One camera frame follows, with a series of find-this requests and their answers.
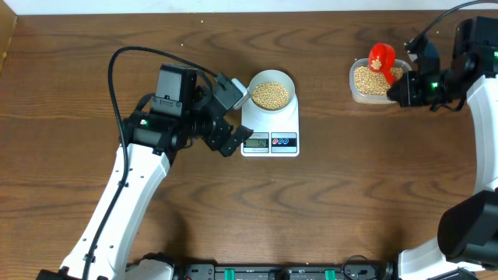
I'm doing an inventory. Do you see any red measuring scoop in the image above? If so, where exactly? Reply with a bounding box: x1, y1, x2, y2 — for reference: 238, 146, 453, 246
368, 43, 395, 86

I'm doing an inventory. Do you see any pile of soybeans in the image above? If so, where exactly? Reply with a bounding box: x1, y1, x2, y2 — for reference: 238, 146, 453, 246
349, 58, 391, 98

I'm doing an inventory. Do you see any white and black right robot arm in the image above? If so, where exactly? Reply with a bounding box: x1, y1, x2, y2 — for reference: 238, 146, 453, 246
387, 16, 497, 280

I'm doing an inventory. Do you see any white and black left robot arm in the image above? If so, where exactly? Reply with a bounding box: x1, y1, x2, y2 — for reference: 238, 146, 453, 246
37, 64, 252, 280

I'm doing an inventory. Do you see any white digital kitchen scale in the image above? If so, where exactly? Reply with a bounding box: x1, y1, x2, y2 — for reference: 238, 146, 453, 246
240, 93, 300, 157

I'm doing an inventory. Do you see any white round bowl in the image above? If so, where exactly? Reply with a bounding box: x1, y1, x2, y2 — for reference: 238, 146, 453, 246
244, 69, 298, 114

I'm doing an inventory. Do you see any clear plastic container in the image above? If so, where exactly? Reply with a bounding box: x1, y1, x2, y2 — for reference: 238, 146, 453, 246
349, 58, 395, 105

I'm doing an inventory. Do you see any brown cardboard sheet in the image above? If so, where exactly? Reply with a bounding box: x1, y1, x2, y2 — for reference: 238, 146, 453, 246
0, 0, 18, 69

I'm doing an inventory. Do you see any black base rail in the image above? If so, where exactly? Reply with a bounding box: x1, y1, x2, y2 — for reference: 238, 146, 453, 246
124, 264, 479, 280

